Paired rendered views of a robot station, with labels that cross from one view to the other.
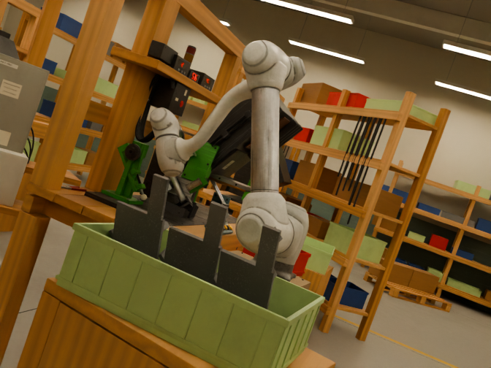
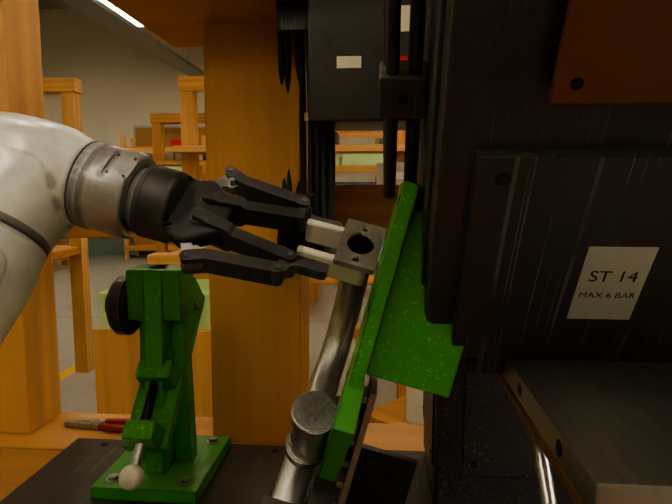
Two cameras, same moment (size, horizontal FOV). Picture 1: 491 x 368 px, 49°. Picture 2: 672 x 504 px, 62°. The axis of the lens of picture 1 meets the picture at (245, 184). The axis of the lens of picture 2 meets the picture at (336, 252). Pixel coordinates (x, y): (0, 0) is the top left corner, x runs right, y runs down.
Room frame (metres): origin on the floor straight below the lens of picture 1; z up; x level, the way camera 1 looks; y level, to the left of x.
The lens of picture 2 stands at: (2.53, -0.23, 1.27)
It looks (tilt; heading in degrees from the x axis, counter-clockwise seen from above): 6 degrees down; 77
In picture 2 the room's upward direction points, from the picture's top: straight up
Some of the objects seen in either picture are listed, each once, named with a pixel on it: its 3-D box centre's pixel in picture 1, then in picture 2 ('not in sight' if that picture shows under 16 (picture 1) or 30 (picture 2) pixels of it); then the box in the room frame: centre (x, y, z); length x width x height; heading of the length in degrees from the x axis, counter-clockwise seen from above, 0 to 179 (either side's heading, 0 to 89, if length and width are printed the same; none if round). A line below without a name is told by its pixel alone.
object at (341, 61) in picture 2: (169, 96); (377, 68); (2.74, 0.50, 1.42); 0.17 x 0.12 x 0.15; 163
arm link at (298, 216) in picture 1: (284, 231); not in sight; (2.07, -0.20, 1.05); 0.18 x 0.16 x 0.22; 153
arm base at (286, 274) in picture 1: (273, 263); not in sight; (2.09, -0.21, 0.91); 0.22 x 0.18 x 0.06; 166
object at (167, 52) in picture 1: (163, 53); not in sight; (2.58, 0.57, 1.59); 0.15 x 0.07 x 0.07; 163
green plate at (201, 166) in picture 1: (202, 162); (412, 299); (2.70, 0.24, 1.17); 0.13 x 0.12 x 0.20; 163
